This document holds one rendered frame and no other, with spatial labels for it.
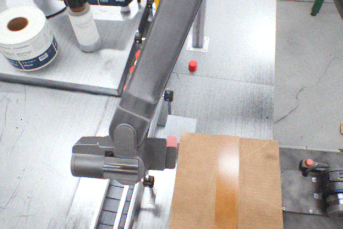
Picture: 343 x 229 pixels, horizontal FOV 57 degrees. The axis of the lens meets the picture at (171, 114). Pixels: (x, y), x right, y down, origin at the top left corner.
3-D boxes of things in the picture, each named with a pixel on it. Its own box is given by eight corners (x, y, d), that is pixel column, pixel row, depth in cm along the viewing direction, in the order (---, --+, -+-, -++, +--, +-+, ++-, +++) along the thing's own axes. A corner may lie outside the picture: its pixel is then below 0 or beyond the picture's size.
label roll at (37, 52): (18, 32, 134) (2, 4, 122) (64, 35, 133) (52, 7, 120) (0, 69, 124) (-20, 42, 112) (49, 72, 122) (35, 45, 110)
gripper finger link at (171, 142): (148, 128, 73) (140, 136, 63) (179, 130, 72) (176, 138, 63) (147, 157, 74) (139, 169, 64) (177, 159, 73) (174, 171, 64)
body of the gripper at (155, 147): (117, 134, 65) (106, 141, 58) (166, 137, 64) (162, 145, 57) (116, 165, 66) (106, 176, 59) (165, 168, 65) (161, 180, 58)
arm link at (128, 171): (143, 189, 52) (144, 155, 51) (101, 185, 53) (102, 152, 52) (149, 176, 59) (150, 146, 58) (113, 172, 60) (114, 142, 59)
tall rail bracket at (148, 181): (135, 187, 102) (128, 167, 88) (157, 191, 102) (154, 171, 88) (133, 196, 101) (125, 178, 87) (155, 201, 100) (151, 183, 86)
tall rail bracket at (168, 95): (155, 109, 118) (151, 82, 104) (174, 112, 117) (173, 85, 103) (153, 117, 116) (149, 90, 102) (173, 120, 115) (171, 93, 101)
